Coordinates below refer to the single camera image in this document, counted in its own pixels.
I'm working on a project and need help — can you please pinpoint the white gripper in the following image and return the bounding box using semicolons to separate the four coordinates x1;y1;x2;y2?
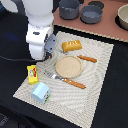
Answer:
26;24;57;60

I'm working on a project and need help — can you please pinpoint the orange toy bread loaf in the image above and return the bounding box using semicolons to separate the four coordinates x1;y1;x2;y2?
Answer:
62;40;82;52

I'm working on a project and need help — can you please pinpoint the yellow toy butter box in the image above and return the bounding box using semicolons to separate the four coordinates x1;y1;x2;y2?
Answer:
27;65;38;84

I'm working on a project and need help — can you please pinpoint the grey pot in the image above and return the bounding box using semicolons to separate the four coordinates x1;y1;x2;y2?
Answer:
59;0;80;20
81;5;103;24

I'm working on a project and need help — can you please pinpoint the light blue milk carton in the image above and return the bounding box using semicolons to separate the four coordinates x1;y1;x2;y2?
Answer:
31;82;51;104

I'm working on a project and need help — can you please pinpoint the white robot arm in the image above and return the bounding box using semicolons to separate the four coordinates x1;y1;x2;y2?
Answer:
0;0;56;60

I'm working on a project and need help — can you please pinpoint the round wooden plate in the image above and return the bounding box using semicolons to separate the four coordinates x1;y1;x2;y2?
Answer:
55;55;83;78

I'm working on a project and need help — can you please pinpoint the beige woven placemat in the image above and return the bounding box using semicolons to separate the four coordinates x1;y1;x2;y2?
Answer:
14;31;114;128

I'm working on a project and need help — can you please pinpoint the beige bowl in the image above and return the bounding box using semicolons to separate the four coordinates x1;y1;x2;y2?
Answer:
118;4;128;30

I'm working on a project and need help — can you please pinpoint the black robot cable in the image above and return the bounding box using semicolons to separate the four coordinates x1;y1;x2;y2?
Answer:
0;54;38;64

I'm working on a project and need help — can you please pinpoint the fork with wooden handle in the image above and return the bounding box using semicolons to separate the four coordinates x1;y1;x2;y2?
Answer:
44;71;86;89

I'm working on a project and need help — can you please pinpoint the knife with wooden handle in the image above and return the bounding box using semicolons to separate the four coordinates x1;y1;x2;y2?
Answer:
60;51;97;63

